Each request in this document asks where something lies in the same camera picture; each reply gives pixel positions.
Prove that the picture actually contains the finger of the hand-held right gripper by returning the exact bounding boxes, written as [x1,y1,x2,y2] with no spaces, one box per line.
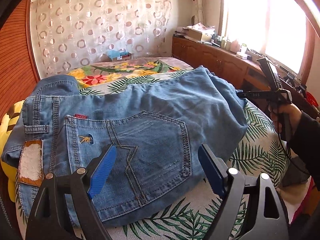
[257,57,284,92]
[237,91,278,100]

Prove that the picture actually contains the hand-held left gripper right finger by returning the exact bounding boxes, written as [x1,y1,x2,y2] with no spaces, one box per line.
[197,144,290,240]

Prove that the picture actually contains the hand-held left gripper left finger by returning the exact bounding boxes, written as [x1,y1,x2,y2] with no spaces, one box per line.
[25,144,118,240]

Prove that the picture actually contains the blue denim pants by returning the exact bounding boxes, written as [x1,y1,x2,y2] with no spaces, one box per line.
[1,66,248,228]

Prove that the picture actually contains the person's right forearm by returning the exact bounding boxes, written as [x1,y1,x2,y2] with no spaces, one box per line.
[287,111,320,175]

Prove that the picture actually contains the person's right hand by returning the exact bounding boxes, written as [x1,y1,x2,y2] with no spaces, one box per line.
[269,102,302,133]

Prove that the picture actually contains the red basket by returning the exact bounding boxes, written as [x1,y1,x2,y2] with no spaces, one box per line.
[305,91,320,105]

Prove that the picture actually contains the wooden-framed window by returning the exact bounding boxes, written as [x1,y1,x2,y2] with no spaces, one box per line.
[220,0,315,78]

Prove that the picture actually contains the long wooden cabinet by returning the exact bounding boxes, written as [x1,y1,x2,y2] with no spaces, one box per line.
[172,35,320,120]

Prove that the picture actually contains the open cardboard box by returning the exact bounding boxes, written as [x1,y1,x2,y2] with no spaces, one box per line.
[187,27,213,42]

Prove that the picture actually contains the white plastic bag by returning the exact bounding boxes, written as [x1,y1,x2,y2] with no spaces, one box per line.
[189,22,215,30]

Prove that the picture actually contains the beige window curtain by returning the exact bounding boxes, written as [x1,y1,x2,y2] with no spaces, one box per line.
[192,0,224,35]

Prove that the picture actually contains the yellow plush toy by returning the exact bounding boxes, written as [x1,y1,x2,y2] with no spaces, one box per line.
[0,100,25,203]

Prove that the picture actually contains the floral blanket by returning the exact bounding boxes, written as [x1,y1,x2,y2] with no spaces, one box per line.
[65,57,195,89]

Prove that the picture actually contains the cardboard box with blue contents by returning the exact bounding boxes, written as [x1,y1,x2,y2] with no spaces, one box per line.
[108,50,132,62]

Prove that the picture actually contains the wooden louvered wardrobe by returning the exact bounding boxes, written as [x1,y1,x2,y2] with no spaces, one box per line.
[0,0,42,120]

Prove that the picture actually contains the circle-patterned sheer curtain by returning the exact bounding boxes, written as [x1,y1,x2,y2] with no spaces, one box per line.
[31,0,173,78]

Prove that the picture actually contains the black cable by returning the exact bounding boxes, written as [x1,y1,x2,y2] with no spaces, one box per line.
[276,127,310,175]

